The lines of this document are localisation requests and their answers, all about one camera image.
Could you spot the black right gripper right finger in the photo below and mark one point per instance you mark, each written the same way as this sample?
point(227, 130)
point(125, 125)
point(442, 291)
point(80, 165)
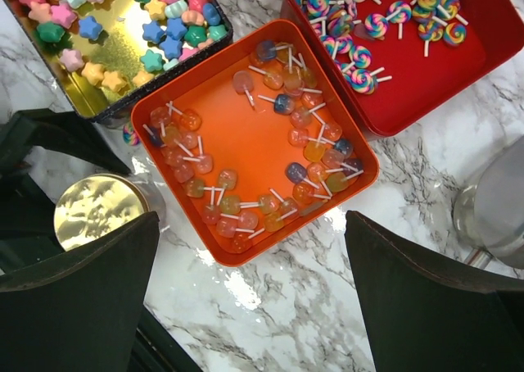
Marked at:
point(424, 311)

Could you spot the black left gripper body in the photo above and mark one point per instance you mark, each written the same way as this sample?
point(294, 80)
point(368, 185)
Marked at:
point(27, 233)

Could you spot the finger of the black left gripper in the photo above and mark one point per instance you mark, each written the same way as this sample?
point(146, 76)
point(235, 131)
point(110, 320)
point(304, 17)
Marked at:
point(59, 132)

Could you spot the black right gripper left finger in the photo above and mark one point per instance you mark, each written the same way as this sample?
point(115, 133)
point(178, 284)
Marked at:
point(79, 310)

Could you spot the gold round jar lid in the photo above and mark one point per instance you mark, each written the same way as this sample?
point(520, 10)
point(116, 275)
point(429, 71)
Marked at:
point(95, 206)

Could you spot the gold tin of star candies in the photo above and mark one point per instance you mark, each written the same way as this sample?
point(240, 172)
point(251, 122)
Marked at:
point(106, 55)

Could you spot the steel candy scoop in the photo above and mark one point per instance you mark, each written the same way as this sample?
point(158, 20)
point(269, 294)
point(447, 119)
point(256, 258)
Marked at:
point(488, 212)

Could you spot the clear glass jar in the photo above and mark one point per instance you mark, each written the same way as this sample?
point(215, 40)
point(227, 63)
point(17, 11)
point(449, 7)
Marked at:
point(154, 199)

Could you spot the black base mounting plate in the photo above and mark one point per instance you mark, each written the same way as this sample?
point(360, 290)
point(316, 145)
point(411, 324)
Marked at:
point(154, 349)

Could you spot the stray swirl lollipop on table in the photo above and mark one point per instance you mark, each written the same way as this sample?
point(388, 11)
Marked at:
point(129, 135)

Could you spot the orange tray of clear lollipops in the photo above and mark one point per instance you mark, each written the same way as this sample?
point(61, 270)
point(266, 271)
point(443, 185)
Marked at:
point(250, 140)

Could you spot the red tray of swirl lollipops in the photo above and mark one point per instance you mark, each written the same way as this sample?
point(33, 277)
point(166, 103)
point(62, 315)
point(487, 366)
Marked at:
point(422, 76)

